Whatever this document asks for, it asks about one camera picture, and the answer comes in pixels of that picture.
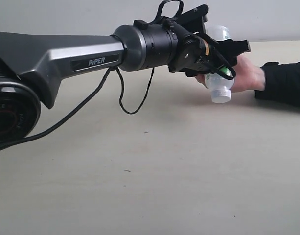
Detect person's open hand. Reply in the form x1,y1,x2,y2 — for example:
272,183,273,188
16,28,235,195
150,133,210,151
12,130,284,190
231,55,266,93

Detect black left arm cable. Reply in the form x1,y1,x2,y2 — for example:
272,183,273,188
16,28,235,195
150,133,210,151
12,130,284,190
0,66,155,153

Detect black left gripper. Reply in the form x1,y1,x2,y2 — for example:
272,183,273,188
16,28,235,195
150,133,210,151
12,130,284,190
168,33,251,77

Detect white cap green label bottle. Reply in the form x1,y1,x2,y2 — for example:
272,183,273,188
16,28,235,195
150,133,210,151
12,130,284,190
205,25,234,104

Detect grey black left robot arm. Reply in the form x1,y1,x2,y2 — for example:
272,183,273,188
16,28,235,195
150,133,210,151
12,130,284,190
0,21,250,151

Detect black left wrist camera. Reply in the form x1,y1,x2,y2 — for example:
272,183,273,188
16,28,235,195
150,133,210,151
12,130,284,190
176,4,209,34

